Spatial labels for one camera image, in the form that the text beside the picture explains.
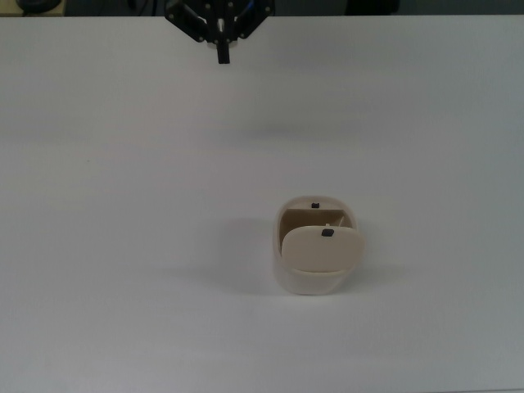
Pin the beige trash can lid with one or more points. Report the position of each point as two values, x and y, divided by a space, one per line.
323 251

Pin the small white trash can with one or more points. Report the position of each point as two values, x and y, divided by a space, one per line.
307 284

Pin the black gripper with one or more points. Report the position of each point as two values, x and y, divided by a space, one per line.
221 10

